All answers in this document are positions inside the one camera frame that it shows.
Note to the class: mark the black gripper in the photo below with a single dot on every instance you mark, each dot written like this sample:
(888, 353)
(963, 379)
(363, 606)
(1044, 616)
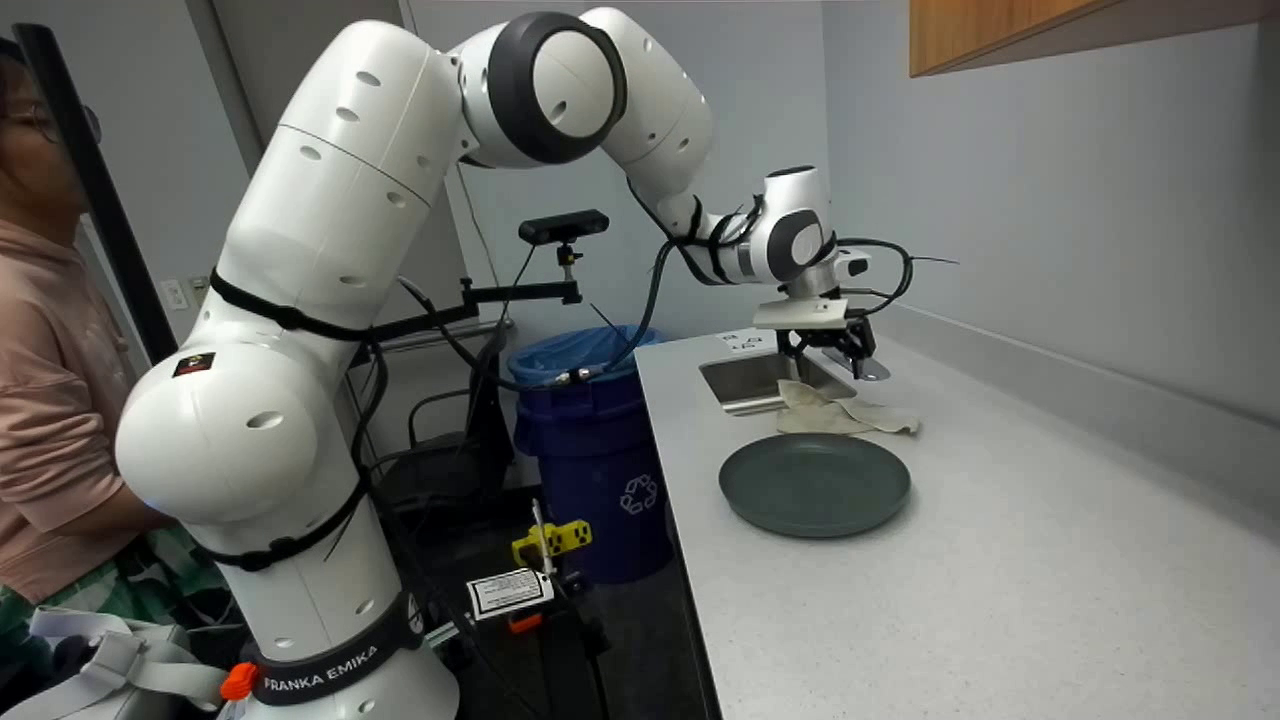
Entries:
(794, 342)

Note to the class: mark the white towel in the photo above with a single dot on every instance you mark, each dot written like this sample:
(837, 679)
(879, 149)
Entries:
(820, 411)

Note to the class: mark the dark green plate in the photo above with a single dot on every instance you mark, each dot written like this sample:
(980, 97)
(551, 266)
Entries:
(814, 485)

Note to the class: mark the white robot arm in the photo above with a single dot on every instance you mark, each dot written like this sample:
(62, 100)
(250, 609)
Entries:
(237, 430)

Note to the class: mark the chrome faucet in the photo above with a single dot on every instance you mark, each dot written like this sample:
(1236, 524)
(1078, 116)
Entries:
(872, 361)

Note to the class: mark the steel sink basin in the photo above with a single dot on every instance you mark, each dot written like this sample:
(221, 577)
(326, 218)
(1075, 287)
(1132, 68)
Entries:
(755, 383)

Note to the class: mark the blue recycling bin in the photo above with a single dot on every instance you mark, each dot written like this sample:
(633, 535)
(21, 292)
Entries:
(584, 427)

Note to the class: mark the yellow clamp with label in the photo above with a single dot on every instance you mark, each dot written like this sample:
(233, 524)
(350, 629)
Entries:
(528, 584)

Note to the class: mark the person in pink shirt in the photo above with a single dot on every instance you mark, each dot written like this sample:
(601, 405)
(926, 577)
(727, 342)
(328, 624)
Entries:
(69, 530)

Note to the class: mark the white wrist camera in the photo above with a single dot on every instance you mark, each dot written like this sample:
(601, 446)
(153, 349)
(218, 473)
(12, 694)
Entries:
(803, 315)

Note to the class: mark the black camera on stand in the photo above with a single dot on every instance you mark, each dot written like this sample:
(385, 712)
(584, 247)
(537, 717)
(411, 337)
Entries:
(545, 228)

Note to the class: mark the wooden wall cabinet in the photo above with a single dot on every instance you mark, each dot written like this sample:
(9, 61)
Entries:
(972, 34)

